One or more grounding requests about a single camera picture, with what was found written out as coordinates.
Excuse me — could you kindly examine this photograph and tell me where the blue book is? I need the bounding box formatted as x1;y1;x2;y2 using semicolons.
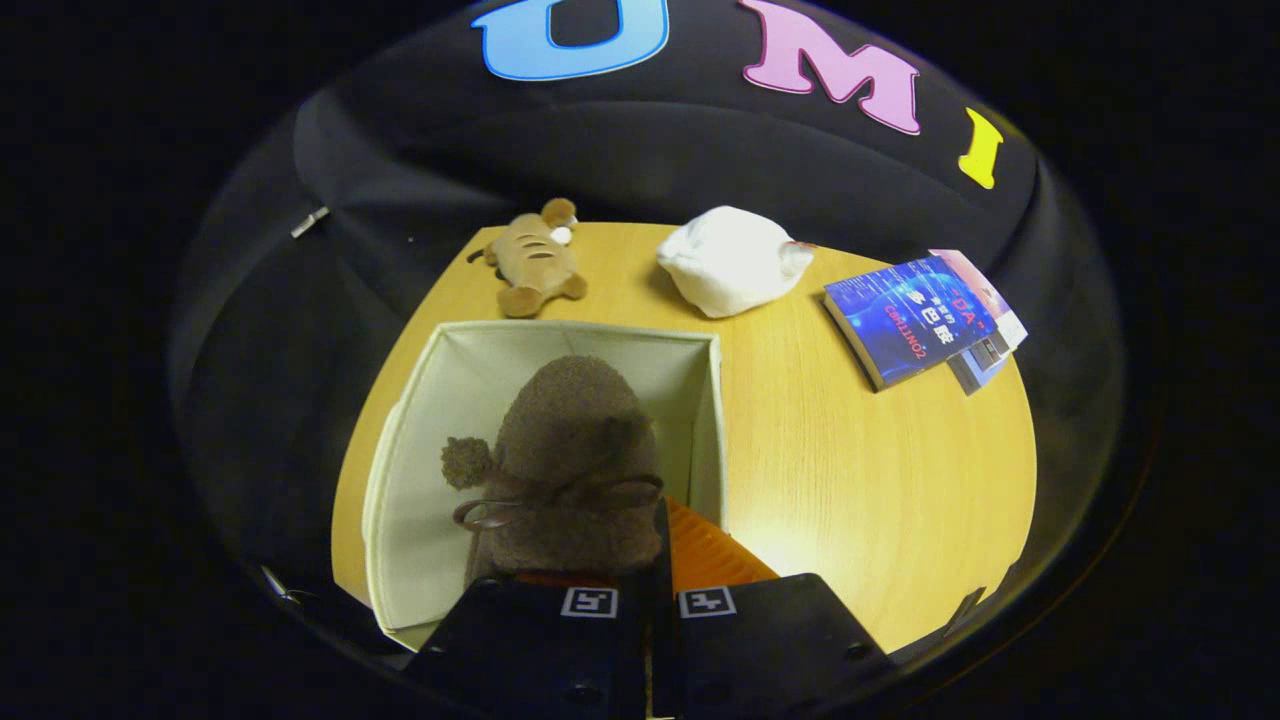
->
822;254;1000;393

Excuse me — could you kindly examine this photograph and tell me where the brown striped plush toy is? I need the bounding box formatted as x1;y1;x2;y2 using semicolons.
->
466;197;590;320

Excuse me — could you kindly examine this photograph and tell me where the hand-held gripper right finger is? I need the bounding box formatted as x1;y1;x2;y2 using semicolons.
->
652;497;898;720

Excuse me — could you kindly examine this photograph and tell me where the black backdrop cloth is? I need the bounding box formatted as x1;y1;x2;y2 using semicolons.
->
170;0;1126;621

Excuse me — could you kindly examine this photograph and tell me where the small stack of books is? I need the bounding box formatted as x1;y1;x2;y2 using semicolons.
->
946;333;1013;397

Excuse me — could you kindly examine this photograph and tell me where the brown fuzzy shoe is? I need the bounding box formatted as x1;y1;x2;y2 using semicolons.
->
441;354;667;583

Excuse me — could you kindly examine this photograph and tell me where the white plush toy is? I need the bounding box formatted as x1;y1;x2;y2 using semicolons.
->
656;205;817;320

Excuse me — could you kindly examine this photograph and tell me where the cream fabric storage box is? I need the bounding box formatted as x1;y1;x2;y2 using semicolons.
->
361;319;727;652

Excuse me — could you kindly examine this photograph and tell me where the pink book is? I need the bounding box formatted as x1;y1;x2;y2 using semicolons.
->
928;247;1030;353

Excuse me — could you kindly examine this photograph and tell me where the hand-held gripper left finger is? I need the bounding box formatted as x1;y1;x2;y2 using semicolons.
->
403;498;669;720

